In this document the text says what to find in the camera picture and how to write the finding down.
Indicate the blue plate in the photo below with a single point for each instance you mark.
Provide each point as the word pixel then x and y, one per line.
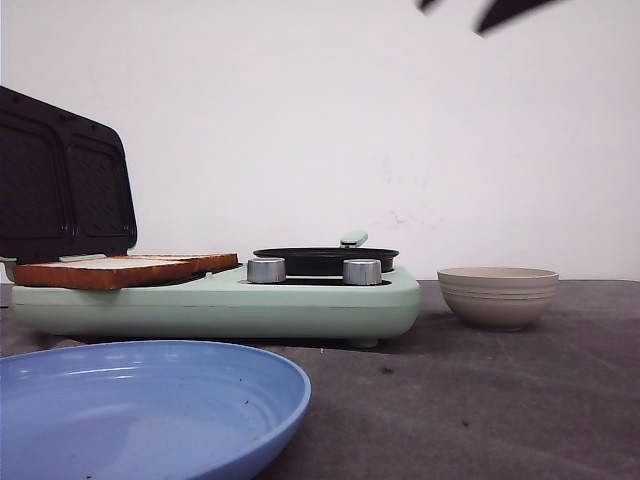
pixel 148 410

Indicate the left silver control knob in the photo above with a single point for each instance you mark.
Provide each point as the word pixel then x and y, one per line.
pixel 266 270

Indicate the breakfast maker hinged lid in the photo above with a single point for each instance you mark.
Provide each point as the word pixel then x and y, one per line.
pixel 65 188

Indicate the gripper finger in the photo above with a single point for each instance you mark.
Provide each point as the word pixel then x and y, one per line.
pixel 502 11
pixel 426 5

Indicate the silver control knob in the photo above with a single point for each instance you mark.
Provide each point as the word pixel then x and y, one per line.
pixel 362 272
pixel 266 270

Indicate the bread slice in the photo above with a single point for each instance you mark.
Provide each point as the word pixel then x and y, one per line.
pixel 110 273
pixel 199 262

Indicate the black frying pan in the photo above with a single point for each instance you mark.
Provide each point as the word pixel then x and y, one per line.
pixel 328 261

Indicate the right silver control knob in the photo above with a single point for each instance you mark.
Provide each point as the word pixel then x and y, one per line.
pixel 362 272

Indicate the mint green breakfast maker base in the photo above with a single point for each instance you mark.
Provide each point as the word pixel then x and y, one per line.
pixel 225 305

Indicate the beige ceramic bowl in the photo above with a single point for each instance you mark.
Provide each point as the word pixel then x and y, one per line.
pixel 498 298

